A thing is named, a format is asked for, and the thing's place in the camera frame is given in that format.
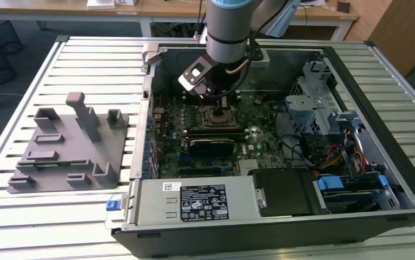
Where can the silver CPU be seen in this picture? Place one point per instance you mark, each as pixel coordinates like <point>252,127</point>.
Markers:
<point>219,121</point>

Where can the blue case latch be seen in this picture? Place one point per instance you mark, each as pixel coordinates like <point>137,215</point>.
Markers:
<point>113,205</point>

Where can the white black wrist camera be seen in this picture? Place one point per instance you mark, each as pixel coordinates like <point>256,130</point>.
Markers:
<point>193,75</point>

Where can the silver chipset heatsink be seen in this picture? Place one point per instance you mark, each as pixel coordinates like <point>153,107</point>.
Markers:
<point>249,165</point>

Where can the small black box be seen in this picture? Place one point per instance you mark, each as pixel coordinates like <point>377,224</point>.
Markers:
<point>344,6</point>

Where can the black graphics card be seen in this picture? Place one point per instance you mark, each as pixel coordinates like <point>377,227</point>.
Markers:
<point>211,149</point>

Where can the blue drive bay clip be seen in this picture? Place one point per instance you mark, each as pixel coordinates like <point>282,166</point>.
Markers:
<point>382,181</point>

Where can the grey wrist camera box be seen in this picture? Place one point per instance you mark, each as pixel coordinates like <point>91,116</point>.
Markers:
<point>261,64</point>

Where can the grey parts rack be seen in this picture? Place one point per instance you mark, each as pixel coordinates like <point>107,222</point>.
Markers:
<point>74,151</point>

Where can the hard disk in blue carrier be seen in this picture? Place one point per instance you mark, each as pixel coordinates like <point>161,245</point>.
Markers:
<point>328,184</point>

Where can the silver power supply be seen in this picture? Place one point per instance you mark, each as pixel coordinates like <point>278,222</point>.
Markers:
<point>150,200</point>

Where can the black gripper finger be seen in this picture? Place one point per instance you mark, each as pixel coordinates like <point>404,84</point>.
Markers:
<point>219,104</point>
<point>226,104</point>

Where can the CPU socket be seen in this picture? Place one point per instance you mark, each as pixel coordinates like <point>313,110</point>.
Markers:
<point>222,125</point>

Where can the silver metal drive cage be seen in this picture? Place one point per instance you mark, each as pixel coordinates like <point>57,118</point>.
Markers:
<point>301,108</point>

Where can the silver metal support bar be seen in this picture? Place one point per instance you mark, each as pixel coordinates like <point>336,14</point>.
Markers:
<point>364,146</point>

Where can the coin cell battery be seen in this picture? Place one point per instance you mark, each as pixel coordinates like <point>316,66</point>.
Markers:
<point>258,101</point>

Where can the black PC case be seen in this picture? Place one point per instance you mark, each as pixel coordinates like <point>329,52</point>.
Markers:
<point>229,241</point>

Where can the plain white box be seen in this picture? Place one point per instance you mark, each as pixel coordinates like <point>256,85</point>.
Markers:
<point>101,4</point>

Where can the black plastic shroud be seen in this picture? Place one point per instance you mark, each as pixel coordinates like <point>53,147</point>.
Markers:
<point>286,192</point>

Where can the white box with print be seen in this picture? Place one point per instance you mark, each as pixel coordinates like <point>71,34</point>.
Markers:
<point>126,2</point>

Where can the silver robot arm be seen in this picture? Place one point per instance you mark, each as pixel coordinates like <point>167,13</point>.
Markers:
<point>225,40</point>

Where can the green RAM stick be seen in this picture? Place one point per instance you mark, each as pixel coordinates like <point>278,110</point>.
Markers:
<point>61,163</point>

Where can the green motherboard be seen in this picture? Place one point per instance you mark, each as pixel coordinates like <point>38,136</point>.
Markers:
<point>265,119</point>

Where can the light wood desk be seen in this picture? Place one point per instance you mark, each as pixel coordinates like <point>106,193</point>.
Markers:
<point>49,12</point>
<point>320,15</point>

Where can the brown wooden cabinet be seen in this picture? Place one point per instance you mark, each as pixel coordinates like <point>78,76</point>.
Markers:
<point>402,32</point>

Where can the black expansion slot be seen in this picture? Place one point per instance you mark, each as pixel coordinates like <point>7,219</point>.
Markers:
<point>198,171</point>

